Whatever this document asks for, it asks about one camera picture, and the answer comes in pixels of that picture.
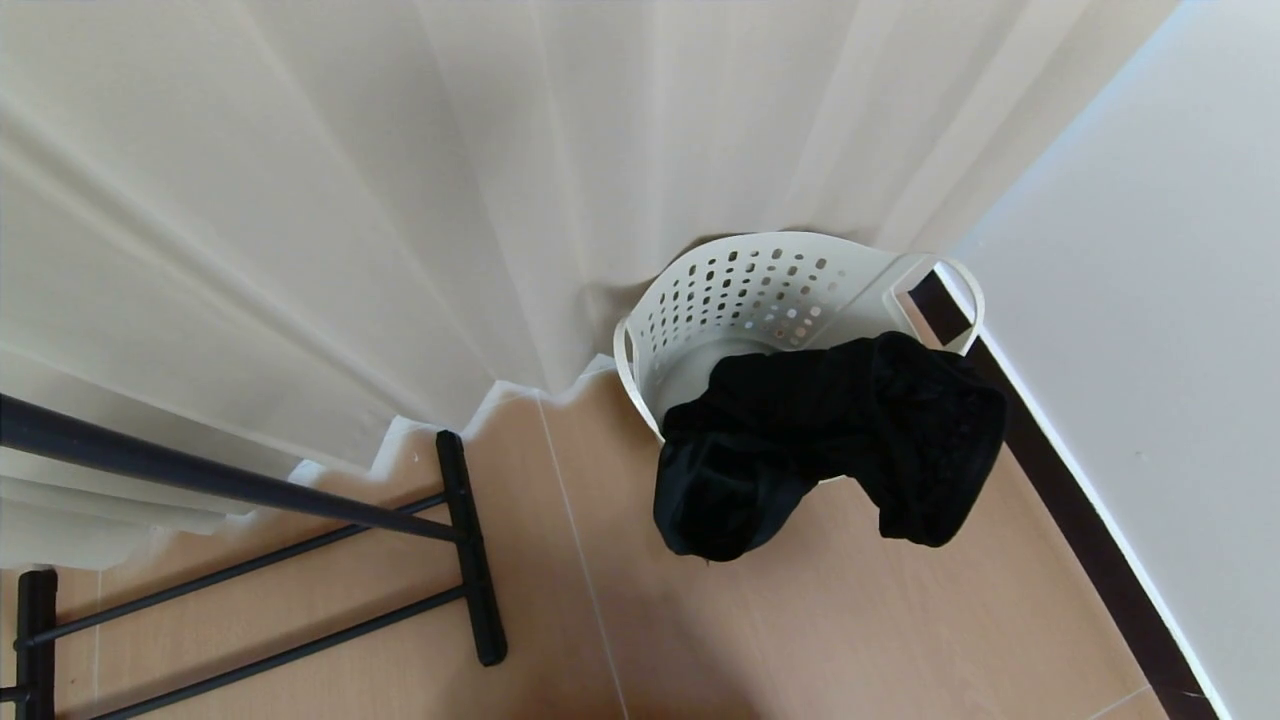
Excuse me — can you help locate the beige curtain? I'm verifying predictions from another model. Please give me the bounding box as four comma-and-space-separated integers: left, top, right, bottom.
0, 0, 1181, 571

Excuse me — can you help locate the heap of clothes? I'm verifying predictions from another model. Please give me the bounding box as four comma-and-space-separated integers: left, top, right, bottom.
653, 331, 1008, 563

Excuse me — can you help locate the white laundry basket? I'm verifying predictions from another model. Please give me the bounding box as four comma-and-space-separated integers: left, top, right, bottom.
613, 231, 986, 486

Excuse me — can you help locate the black clothes rack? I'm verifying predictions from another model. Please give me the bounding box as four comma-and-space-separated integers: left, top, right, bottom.
0, 393, 508, 720

